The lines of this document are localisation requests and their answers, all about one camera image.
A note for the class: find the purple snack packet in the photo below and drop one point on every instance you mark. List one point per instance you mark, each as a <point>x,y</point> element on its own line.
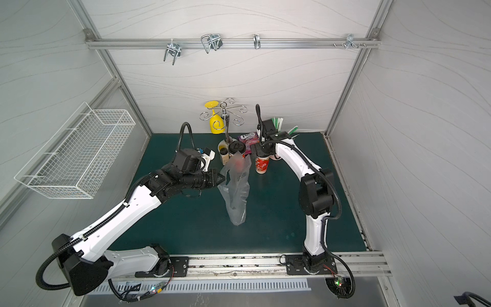
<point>248,140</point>

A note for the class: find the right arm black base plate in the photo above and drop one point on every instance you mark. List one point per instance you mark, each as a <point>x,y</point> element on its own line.
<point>305,264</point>

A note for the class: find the aluminium overhead rail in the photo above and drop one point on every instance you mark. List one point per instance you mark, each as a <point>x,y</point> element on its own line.
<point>237,43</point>

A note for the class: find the white wire basket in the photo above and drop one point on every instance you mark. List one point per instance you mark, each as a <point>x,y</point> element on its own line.
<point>73,163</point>

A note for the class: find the clear plastic carrier bag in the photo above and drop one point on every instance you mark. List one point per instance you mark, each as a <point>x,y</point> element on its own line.
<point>235,189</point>

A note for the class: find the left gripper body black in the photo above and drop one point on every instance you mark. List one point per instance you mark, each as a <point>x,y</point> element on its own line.
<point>214,178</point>

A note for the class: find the yellow plastic goblet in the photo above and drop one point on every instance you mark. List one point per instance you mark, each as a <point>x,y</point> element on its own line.
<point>213,116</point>

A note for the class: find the metal cup hanging stand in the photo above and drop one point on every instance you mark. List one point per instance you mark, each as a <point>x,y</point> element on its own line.
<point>232,115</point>

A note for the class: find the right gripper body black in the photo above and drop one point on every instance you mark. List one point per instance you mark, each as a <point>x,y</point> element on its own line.
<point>261,149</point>

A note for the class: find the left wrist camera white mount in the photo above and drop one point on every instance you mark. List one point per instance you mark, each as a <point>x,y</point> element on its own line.
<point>207,155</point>

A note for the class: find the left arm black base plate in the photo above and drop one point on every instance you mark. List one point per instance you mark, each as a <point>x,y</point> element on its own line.
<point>171,266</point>

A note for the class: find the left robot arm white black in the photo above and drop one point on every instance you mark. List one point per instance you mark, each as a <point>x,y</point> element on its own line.
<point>83,261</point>

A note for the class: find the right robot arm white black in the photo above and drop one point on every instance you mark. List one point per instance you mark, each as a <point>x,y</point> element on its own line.
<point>318,198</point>

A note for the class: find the small beige milk tea bottle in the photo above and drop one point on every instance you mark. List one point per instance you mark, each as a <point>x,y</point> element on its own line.
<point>225,156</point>

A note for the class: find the red milk tea cup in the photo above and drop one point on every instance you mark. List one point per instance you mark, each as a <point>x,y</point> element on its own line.
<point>238,149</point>
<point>261,164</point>

